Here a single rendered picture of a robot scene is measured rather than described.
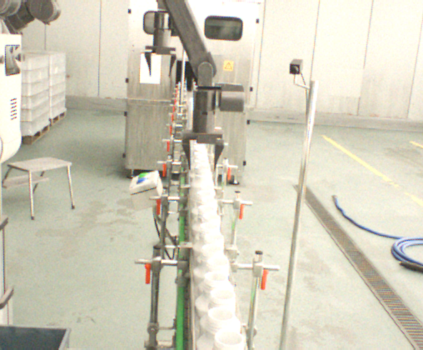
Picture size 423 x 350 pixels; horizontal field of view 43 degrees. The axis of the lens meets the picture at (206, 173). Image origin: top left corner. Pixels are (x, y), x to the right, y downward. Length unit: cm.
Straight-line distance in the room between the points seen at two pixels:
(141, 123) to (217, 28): 128
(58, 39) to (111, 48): 107
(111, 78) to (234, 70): 589
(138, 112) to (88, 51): 573
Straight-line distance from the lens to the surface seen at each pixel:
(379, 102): 1201
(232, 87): 133
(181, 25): 132
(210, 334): 73
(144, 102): 571
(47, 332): 113
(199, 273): 94
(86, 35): 1138
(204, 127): 132
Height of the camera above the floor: 151
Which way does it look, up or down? 14 degrees down
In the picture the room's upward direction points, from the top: 4 degrees clockwise
